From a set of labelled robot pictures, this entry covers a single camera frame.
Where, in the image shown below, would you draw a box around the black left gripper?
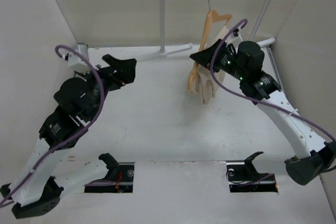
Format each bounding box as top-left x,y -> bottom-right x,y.
79,54 -> 139,121

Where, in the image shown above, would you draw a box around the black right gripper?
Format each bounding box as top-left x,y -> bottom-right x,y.
191,38 -> 248,81

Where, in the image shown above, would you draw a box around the beige trousers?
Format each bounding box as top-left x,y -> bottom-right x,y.
187,25 -> 229,104

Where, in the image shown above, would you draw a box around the wooden clothes hanger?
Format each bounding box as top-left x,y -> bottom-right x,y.
187,0 -> 232,91

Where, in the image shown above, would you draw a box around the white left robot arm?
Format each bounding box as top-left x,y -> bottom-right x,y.
1,55 -> 137,219

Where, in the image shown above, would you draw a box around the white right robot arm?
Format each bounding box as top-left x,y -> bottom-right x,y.
190,39 -> 335,186

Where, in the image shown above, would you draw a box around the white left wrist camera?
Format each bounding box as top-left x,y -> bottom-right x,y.
65,43 -> 90,73

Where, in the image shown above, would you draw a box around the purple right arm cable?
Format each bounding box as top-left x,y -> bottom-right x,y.
209,18 -> 336,142

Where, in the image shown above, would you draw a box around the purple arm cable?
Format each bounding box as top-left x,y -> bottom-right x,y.
209,18 -> 336,142
0,45 -> 111,208

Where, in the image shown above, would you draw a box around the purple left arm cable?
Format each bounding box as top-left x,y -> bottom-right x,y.
0,45 -> 111,208

